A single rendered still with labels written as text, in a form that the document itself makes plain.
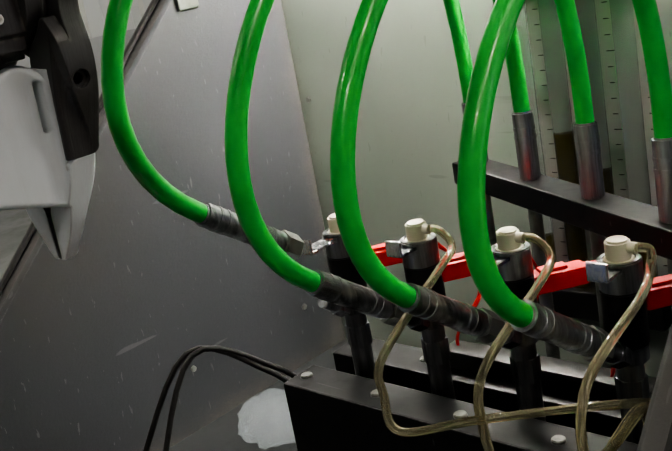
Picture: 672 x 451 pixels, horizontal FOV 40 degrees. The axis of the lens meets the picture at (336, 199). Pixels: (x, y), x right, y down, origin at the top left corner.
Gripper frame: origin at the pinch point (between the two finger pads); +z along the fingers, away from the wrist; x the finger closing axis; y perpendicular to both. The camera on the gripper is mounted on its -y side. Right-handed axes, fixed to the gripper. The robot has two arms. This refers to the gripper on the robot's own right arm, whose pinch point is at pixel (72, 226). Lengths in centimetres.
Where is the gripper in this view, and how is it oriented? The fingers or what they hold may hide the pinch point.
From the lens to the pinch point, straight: 45.4
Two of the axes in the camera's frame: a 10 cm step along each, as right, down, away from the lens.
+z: 1.8, 9.5, 2.5
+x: 7.3, 0.5, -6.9
